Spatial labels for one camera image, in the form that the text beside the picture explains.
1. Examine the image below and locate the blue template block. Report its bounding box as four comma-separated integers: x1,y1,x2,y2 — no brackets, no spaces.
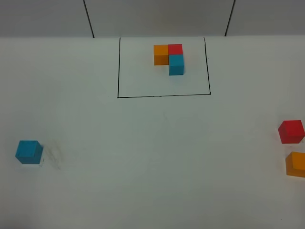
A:
169,54,184,75

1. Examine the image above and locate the orange template block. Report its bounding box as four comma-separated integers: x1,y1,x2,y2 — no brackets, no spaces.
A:
153,45,169,65

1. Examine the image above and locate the red template block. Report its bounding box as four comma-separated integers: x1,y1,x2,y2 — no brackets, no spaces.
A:
168,44,183,55

